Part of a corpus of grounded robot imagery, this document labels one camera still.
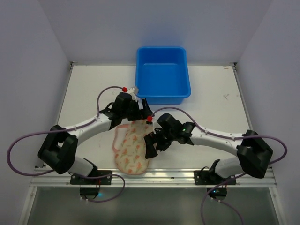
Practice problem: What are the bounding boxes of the floral mesh laundry bag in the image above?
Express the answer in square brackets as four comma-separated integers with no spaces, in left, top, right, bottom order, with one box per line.
[112,120,153,175]

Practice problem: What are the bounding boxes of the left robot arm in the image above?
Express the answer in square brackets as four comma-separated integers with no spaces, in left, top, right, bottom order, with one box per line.
[38,92,152,179]

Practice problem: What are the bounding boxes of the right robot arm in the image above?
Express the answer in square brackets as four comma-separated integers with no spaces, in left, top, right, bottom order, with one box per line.
[144,113,273,185]

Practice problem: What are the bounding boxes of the blue plastic bin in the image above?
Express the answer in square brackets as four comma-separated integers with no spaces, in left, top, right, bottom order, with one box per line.
[135,46,191,105]

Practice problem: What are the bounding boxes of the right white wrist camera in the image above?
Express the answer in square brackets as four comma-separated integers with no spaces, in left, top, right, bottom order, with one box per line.
[146,115,155,135]

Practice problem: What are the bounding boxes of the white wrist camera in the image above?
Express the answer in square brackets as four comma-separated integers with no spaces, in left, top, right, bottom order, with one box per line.
[146,115,155,135]
[121,87,143,110]

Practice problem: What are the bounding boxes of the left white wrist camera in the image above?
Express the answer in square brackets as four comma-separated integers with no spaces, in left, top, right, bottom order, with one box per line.
[121,87,143,110]

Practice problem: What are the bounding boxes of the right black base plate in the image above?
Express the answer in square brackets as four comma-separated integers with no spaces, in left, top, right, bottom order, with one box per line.
[194,166,236,201]

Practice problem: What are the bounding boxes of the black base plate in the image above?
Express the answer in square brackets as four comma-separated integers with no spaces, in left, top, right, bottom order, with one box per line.
[194,166,236,201]
[70,170,112,199]

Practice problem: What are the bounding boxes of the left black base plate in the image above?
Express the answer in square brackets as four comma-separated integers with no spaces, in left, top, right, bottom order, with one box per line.
[70,170,112,199]

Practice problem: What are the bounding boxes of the aluminium mounting rail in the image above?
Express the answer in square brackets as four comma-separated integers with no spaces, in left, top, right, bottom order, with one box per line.
[30,169,277,188]

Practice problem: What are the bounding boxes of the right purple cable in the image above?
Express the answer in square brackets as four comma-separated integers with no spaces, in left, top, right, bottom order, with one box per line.
[151,106,288,225]

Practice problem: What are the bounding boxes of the purple cable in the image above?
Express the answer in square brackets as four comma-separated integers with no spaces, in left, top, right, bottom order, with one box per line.
[151,106,288,225]
[6,86,127,203]

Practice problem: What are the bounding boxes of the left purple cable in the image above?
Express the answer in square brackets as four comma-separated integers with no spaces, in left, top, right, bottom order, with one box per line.
[6,86,127,203]

